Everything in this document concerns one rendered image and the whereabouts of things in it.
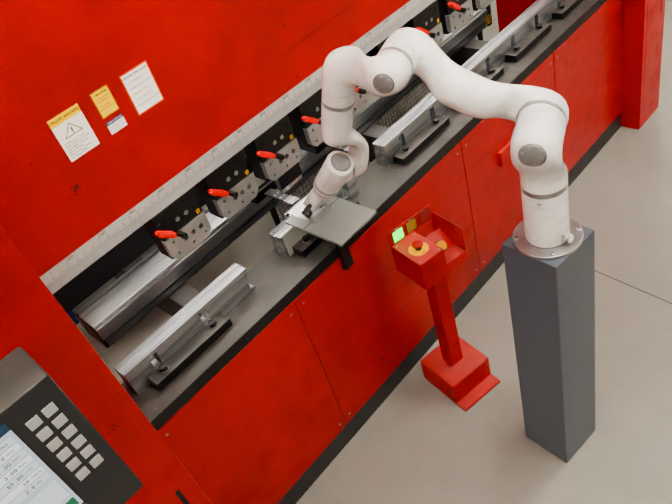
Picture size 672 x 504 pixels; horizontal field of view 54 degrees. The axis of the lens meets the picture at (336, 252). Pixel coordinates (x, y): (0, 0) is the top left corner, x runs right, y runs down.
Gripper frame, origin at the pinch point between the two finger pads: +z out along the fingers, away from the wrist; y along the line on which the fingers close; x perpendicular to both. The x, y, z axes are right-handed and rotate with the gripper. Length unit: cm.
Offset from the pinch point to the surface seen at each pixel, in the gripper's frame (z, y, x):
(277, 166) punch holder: -11.5, 4.6, -15.7
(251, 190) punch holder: -10.7, 16.6, -15.3
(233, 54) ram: -40, 5, -41
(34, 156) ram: -45, 66, -46
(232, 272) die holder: 10.6, 32.3, -3.5
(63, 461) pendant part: -65, 106, 13
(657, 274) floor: 31, -114, 121
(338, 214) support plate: -3.5, -2.8, 7.8
